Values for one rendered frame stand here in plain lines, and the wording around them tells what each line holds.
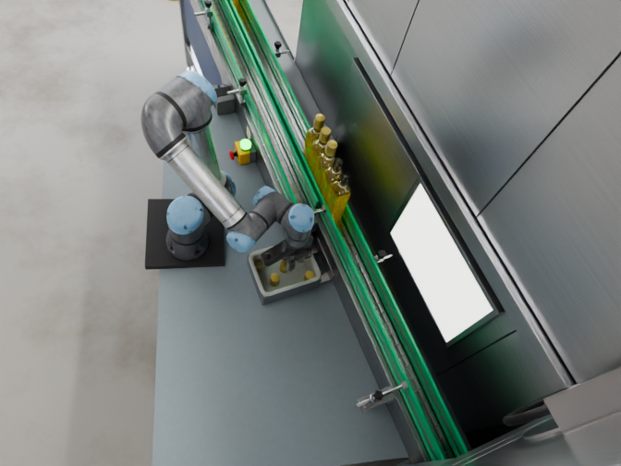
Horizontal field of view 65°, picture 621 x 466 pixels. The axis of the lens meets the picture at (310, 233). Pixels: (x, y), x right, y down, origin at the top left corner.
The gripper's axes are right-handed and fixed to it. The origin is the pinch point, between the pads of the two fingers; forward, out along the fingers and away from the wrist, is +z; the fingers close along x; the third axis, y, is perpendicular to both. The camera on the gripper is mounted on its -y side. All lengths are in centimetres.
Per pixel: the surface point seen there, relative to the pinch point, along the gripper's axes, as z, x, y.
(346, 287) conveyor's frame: -3.1, -15.6, 16.4
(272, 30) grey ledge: -4, 109, 33
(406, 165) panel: -45, 2, 34
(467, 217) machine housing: -55, -23, 36
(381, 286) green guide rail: -9.6, -20.9, 25.7
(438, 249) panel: -37, -23, 35
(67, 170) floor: 85, 125, -77
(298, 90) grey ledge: -4, 73, 32
